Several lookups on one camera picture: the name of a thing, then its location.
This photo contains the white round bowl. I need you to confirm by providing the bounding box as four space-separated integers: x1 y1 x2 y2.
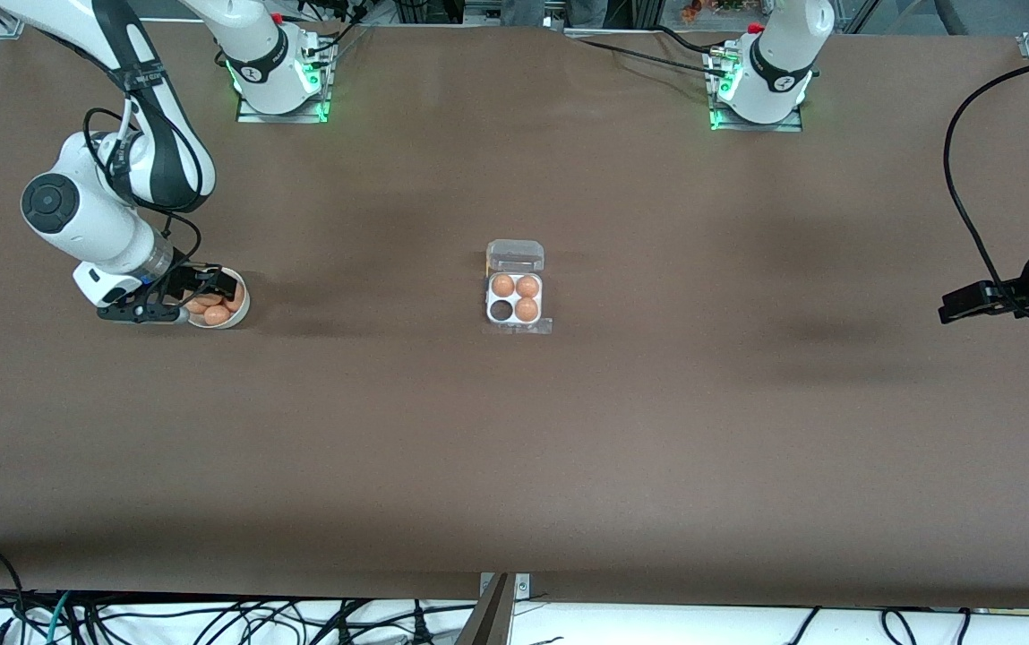
184 267 252 330

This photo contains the clear plastic egg carton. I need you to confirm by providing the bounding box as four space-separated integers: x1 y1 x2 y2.
484 238 547 325

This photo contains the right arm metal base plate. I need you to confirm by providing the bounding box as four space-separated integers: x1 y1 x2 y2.
235 49 333 125

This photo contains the teal cable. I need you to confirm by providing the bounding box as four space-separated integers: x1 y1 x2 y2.
44 591 74 645

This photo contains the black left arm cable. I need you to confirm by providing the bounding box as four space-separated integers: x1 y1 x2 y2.
943 54 1029 328

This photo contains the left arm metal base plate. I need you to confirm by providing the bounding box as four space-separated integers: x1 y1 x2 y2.
705 45 806 133

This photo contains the aluminium edge bracket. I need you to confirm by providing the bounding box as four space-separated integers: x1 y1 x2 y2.
478 573 531 645

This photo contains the brown table cover mat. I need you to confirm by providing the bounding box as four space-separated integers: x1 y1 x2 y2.
0 16 1029 610

